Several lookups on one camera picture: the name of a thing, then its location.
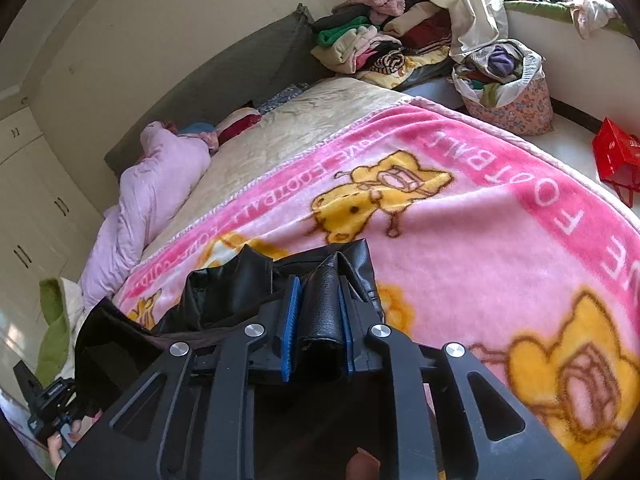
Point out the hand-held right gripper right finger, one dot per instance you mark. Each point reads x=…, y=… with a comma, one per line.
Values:
x=347, y=332

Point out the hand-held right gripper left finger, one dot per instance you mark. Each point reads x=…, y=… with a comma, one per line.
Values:
x=290, y=330

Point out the black leather jacket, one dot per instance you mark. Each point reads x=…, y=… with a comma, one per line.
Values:
x=325, y=305

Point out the pile of folded clothes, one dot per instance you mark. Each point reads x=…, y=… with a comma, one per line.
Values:
x=380, y=40

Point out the person's left hand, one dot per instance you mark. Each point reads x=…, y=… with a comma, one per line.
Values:
x=62, y=447

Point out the person's right hand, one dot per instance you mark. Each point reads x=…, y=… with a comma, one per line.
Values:
x=362, y=466

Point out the green and cream blanket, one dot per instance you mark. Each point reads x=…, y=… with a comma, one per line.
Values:
x=55, y=330

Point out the pink printed blanket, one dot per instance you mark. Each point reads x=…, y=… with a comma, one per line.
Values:
x=475, y=235

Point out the cream bedsheet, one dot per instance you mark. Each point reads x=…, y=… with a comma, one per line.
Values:
x=280, y=145

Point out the pink quilt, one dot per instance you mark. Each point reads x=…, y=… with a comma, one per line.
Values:
x=150, y=200

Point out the cream wardrobe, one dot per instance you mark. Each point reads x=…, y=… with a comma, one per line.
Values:
x=35, y=200

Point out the red pillow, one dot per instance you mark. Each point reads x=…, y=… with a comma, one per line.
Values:
x=240, y=125

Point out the blue cloth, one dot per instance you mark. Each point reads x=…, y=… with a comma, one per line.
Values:
x=195, y=127

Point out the dark floral pillow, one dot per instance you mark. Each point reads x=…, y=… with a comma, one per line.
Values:
x=282, y=97

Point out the olive green headboard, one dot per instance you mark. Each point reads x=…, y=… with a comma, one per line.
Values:
x=260, y=60

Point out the floral fabric basket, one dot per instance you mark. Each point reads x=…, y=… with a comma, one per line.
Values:
x=520, y=105

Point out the red paper bag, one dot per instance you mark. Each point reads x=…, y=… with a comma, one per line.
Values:
x=617, y=155

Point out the cream curtain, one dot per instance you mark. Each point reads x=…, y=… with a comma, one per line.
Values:
x=465, y=5

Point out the green windowsill cushion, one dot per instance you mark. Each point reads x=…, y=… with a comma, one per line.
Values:
x=540, y=12

